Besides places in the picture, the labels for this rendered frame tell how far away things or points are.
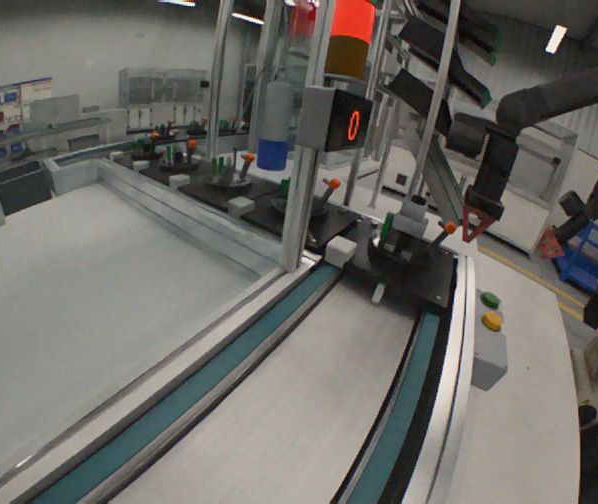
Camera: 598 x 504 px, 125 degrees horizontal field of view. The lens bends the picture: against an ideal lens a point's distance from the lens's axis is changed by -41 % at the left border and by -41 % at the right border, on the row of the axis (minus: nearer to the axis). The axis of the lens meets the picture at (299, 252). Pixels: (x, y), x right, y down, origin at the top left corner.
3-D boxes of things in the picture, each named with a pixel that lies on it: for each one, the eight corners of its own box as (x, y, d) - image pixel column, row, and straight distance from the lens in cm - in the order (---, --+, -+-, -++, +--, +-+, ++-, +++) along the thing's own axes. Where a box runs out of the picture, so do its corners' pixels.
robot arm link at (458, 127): (529, 102, 49) (520, 112, 58) (461, 79, 49) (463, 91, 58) (507, 172, 48) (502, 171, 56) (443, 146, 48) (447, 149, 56)
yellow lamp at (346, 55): (367, 83, 37) (374, 48, 38) (354, 76, 33) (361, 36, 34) (333, 78, 39) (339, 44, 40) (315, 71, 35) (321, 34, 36)
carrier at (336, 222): (359, 221, 71) (371, 176, 67) (315, 258, 51) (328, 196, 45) (285, 193, 80) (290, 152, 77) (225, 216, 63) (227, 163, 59)
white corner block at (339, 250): (353, 261, 53) (358, 243, 51) (343, 271, 49) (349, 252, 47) (332, 251, 54) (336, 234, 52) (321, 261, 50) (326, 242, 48)
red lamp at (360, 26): (374, 47, 38) (380, 14, 40) (361, 35, 34) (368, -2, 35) (339, 44, 40) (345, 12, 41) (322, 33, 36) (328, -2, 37)
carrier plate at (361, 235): (451, 260, 69) (454, 252, 69) (442, 317, 49) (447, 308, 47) (365, 223, 71) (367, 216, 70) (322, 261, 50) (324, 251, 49)
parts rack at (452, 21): (415, 222, 112) (467, 24, 115) (394, 258, 78) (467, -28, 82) (368, 203, 115) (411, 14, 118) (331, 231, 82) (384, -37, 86)
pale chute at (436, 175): (455, 221, 88) (467, 216, 87) (446, 231, 75) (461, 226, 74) (417, 138, 89) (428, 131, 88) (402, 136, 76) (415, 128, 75)
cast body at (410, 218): (424, 232, 57) (436, 201, 55) (421, 239, 53) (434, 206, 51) (387, 217, 58) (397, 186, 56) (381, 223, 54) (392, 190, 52)
